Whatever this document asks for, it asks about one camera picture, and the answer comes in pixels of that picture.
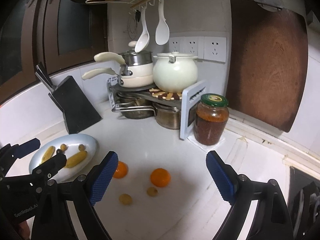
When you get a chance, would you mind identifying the orange mandarin left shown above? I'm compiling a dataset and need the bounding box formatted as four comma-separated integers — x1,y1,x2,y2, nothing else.
113,161,129,179

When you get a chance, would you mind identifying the longan on plate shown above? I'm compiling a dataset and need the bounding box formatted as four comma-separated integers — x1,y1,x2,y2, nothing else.
78,144,85,151
60,144,67,152

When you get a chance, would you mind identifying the left hand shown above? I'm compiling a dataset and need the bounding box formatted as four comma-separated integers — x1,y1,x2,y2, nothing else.
16,220,30,240

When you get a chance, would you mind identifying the steel pot right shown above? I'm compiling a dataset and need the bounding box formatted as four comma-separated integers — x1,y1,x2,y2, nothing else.
153,102,181,130

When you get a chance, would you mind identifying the knife handle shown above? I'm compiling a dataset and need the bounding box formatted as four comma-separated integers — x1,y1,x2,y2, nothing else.
35,62,55,93

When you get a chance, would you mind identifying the white ladle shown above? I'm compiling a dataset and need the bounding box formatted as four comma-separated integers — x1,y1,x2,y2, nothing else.
135,7,150,53

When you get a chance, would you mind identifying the dark wooden window frame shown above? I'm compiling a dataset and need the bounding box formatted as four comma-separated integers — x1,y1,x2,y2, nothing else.
1,0,108,102

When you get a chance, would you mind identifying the steel pot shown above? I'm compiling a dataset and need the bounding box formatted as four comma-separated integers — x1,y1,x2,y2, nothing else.
153,102,181,130
112,92,156,119

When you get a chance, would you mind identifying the steel pot left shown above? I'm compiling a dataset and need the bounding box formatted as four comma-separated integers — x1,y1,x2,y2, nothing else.
112,92,156,119

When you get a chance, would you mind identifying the cream pan lower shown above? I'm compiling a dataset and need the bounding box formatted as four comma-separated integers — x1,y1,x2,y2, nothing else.
81,68,153,88

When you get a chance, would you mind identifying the small banana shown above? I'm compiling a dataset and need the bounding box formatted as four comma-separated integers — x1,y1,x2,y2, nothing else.
41,146,55,163

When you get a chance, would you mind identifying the orange mandarin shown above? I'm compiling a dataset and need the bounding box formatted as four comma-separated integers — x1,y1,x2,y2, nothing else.
113,161,129,179
150,168,171,187

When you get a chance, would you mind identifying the round yellow-brown fruit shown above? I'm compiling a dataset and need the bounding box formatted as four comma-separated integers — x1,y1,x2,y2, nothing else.
118,193,132,205

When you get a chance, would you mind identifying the glass jar red sauce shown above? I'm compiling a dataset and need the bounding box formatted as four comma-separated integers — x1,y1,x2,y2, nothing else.
194,93,229,146

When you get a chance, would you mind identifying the white rice spoon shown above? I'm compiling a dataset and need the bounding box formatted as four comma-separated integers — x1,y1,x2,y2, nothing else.
155,0,170,46

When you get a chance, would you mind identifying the white wall socket strip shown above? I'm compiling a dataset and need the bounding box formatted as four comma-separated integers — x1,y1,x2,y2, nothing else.
169,36,227,63

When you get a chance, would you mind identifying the wooden trivet mat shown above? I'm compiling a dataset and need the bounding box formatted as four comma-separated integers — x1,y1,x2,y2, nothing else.
149,88,182,101

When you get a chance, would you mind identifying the large yellow banana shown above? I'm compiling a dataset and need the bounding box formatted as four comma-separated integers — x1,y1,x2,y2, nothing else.
65,150,87,168

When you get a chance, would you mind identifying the white ceramic pot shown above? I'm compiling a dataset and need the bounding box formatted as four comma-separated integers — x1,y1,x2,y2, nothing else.
153,51,198,93

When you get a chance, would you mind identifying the cream saucepan upper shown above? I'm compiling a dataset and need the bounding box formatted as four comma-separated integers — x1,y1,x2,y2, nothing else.
94,50,153,77

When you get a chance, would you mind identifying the brown wooden cutting board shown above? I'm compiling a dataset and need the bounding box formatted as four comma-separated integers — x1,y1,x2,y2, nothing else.
226,0,308,132

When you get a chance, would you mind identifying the light blue oval plate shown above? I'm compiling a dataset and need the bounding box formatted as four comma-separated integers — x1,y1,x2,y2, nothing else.
29,134,98,183

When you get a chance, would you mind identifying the orange mandarin right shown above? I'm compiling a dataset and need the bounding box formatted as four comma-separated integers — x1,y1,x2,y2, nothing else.
150,168,171,187

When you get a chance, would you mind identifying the white cloth under jar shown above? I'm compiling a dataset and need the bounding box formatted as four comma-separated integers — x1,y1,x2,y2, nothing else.
187,134,225,153

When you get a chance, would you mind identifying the small brown longan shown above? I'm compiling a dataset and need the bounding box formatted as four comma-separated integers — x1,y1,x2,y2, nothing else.
146,187,158,197

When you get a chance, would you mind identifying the black knife block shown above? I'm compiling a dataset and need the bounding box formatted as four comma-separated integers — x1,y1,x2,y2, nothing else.
49,75,102,134

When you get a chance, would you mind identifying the grey white kitchen rack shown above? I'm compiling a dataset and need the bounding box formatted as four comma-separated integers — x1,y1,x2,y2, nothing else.
107,77,208,140

